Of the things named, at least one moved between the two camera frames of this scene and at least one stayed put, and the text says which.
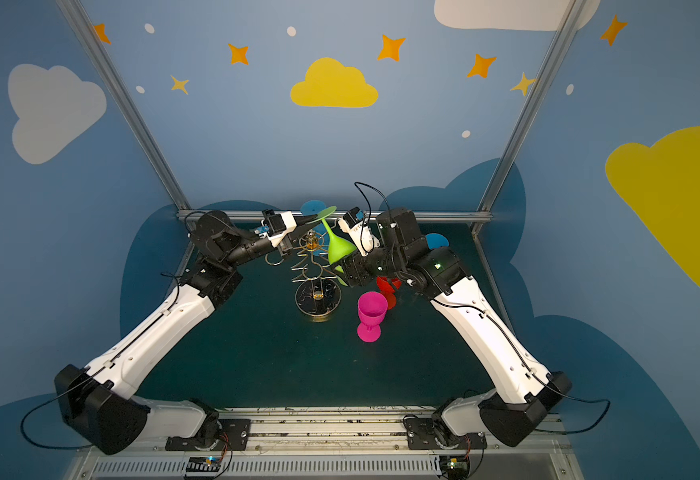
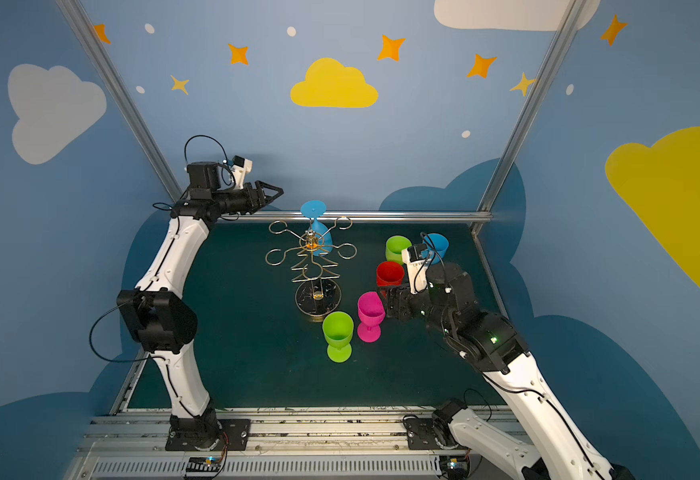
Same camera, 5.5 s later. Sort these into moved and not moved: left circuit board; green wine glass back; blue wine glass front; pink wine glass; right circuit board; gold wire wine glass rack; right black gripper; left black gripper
Moved: green wine glass back; left black gripper; right black gripper
Not moved: blue wine glass front; pink wine glass; left circuit board; right circuit board; gold wire wine glass rack
